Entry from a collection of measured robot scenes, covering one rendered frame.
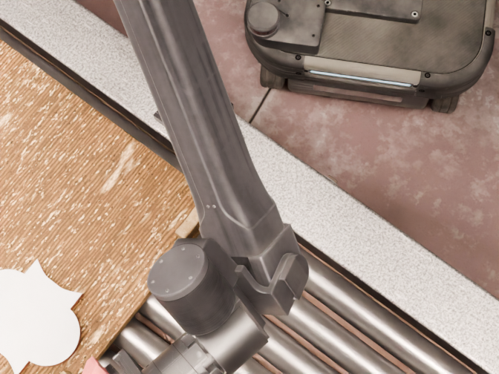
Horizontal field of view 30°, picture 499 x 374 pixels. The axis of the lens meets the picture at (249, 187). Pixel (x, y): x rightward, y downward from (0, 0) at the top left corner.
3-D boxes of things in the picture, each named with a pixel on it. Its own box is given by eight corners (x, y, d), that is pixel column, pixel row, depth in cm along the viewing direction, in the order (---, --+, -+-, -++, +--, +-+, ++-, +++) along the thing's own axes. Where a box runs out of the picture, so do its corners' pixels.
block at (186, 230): (204, 200, 119) (203, 194, 116) (215, 209, 118) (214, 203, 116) (175, 237, 117) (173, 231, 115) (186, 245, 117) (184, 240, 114)
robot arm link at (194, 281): (314, 268, 88) (241, 266, 93) (260, 188, 82) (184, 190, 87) (268, 376, 82) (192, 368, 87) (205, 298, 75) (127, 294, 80)
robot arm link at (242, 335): (285, 343, 85) (255, 314, 89) (251, 298, 81) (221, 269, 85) (229, 395, 84) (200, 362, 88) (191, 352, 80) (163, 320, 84)
